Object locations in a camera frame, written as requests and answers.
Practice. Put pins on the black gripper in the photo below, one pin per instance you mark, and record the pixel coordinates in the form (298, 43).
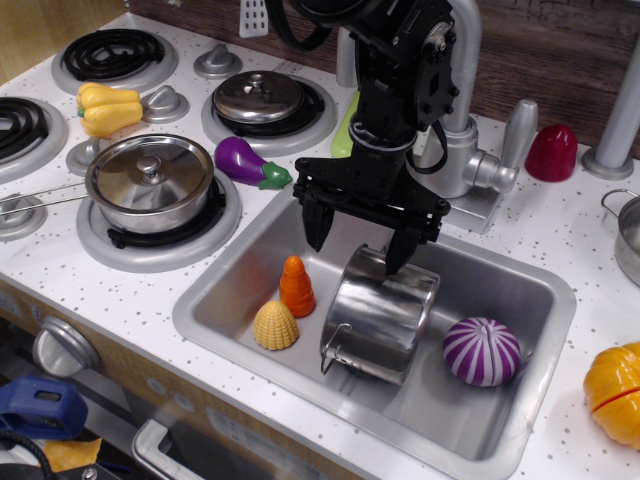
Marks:
(373, 184)

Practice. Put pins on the silver toy faucet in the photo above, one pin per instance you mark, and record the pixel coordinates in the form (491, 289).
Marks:
(474, 181)

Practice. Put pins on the grey post with base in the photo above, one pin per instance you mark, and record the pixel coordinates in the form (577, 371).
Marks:
(611, 158)

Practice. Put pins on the steel lid on burner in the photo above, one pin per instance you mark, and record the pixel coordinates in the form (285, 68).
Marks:
(258, 97)

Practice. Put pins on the blue clamp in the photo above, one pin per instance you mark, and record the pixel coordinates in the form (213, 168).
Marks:
(40, 408)

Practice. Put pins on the yellow toy corn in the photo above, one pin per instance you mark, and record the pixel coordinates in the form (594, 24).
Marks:
(275, 327)

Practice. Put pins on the silver oven dial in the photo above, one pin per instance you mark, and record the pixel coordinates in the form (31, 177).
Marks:
(62, 351)

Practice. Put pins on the yellow toy bell pepper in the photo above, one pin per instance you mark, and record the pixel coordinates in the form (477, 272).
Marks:
(104, 110)

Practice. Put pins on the green toy vegetable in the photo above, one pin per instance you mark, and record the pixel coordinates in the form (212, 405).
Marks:
(341, 145)

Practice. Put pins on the silver oven door handle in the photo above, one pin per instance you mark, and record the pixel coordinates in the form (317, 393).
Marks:
(149, 447)

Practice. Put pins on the black coil burner left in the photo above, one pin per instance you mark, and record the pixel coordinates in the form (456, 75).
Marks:
(33, 133)

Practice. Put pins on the black coil burner back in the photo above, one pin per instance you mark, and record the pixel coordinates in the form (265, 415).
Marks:
(121, 58)

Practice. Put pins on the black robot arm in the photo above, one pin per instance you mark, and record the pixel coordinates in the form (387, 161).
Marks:
(404, 74)

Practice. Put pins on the steel pot with lid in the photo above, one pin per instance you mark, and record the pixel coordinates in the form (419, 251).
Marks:
(150, 183)

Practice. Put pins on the stainless steel sink basin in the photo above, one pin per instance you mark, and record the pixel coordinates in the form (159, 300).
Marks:
(465, 431)

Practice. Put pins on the red toy pepper half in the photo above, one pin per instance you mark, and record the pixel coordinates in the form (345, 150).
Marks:
(553, 154)

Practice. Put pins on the orange toy carrot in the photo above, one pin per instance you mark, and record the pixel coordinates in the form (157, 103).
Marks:
(295, 288)

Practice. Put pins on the white slotted spatula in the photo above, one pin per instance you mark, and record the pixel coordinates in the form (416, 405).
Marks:
(253, 19)

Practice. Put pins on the black coil burner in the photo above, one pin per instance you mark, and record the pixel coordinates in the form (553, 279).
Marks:
(33, 133)
(121, 58)

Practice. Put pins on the purple striped toy onion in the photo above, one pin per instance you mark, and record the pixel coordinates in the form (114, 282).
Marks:
(481, 351)

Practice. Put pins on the orange toy pumpkin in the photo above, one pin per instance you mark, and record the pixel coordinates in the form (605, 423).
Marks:
(611, 388)

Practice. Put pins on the purple toy eggplant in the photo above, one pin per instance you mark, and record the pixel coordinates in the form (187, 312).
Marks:
(236, 158)

